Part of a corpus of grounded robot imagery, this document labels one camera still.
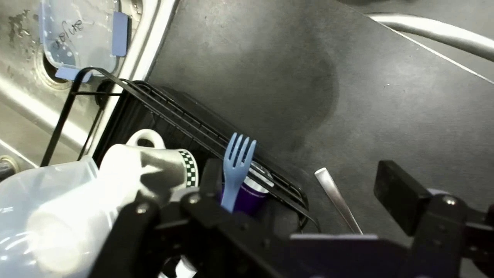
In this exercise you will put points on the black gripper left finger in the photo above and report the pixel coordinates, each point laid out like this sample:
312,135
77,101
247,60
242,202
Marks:
170,226

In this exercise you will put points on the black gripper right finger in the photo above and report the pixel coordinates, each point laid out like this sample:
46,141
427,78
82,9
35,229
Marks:
406,202

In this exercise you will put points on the blue plastic fork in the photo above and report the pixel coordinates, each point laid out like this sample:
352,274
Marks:
236,171

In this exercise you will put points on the silver table knife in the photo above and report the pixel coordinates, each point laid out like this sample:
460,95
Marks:
336,199

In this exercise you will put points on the white mug green checker rim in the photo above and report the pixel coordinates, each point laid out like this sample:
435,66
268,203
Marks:
154,168

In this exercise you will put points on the purple cup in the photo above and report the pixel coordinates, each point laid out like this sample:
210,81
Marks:
253,199

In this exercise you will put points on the clear plastic food container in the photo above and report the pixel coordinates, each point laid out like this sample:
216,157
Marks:
46,206

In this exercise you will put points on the curved grey metal bar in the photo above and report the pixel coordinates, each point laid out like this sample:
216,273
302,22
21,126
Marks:
441,33

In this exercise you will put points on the stainless steel sink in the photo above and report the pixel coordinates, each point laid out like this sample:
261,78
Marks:
20,103

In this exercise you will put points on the clear lid blue tabs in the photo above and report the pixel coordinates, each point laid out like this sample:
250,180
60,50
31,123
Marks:
77,32

